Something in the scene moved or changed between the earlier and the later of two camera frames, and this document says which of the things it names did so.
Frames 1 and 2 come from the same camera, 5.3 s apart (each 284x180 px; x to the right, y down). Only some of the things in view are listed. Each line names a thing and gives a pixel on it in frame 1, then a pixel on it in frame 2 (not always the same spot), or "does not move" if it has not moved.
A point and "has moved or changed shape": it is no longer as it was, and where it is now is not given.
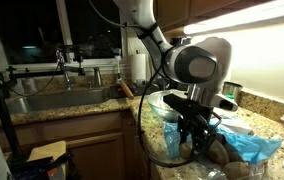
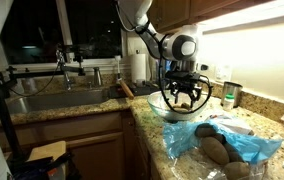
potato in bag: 233,155 does not move
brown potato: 186,149 has moved or changed shape
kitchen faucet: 61,61 does not move
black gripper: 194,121 to 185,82
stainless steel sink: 55,100 does not move
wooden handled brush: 121,81 does not move
